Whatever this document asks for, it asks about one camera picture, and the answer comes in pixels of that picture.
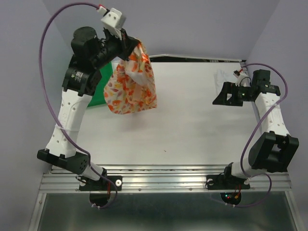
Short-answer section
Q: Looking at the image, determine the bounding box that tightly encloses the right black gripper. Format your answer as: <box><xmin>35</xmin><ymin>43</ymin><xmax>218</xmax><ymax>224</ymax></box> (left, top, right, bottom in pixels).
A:
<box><xmin>212</xmin><ymin>81</ymin><xmax>254</xmax><ymax>106</ymax></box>

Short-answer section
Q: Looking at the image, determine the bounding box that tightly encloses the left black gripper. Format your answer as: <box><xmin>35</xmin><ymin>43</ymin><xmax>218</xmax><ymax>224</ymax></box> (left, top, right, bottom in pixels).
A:
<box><xmin>92</xmin><ymin>27</ymin><xmax>138</xmax><ymax>68</ymax></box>

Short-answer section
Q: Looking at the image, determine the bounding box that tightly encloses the white skirt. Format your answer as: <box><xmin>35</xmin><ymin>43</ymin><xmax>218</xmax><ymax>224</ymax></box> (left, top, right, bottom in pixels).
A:
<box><xmin>214</xmin><ymin>69</ymin><xmax>237</xmax><ymax>95</ymax></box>

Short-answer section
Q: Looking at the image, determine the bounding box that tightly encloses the orange floral skirt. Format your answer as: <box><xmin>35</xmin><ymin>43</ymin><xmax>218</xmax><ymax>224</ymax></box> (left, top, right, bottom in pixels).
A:
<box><xmin>104</xmin><ymin>41</ymin><xmax>157</xmax><ymax>115</ymax></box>

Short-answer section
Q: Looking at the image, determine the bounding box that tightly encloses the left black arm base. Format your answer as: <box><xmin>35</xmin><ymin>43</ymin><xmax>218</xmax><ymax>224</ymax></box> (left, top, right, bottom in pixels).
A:
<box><xmin>76</xmin><ymin>175</ymin><xmax>123</xmax><ymax>209</ymax></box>

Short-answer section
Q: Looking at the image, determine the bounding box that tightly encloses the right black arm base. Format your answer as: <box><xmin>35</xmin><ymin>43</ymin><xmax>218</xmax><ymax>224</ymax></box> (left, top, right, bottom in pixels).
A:
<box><xmin>205</xmin><ymin>173</ymin><xmax>250</xmax><ymax>205</ymax></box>

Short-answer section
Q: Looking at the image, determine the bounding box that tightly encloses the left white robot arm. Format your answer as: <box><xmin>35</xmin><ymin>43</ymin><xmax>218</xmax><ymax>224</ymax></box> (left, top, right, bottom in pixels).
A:
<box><xmin>37</xmin><ymin>26</ymin><xmax>138</xmax><ymax>190</ymax></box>

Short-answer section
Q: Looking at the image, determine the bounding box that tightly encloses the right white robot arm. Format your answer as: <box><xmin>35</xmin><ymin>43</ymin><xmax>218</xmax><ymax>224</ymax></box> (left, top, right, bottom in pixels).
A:
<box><xmin>212</xmin><ymin>69</ymin><xmax>299</xmax><ymax>188</ymax></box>

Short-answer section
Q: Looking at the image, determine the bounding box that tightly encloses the green plastic bin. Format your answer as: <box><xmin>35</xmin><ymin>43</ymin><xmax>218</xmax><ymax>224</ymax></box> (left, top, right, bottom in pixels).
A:
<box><xmin>88</xmin><ymin>62</ymin><xmax>113</xmax><ymax>107</ymax></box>

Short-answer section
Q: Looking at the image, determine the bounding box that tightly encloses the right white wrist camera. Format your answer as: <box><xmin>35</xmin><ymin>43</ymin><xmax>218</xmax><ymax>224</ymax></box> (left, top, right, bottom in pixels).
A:
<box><xmin>233</xmin><ymin>69</ymin><xmax>250</xmax><ymax>87</ymax></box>

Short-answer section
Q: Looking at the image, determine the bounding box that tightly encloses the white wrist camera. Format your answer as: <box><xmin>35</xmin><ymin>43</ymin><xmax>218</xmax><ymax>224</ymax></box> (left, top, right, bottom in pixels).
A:
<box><xmin>98</xmin><ymin>7</ymin><xmax>126</xmax><ymax>30</ymax></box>
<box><xmin>233</xmin><ymin>69</ymin><xmax>250</xmax><ymax>87</ymax></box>

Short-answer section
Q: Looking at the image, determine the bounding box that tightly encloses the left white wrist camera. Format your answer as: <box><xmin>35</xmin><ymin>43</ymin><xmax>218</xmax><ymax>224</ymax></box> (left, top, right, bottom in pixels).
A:
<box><xmin>98</xmin><ymin>7</ymin><xmax>126</xmax><ymax>30</ymax></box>

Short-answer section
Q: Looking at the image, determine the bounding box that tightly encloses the aluminium right side rail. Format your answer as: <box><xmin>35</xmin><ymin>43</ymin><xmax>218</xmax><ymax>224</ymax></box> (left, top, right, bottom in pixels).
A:
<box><xmin>239</xmin><ymin>60</ymin><xmax>289</xmax><ymax>174</ymax></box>

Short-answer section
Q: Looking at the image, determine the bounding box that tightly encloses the aluminium front rail frame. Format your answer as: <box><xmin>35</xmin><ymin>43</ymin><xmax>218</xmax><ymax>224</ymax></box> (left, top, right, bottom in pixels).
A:
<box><xmin>29</xmin><ymin>165</ymin><xmax>303</xmax><ymax>231</ymax></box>

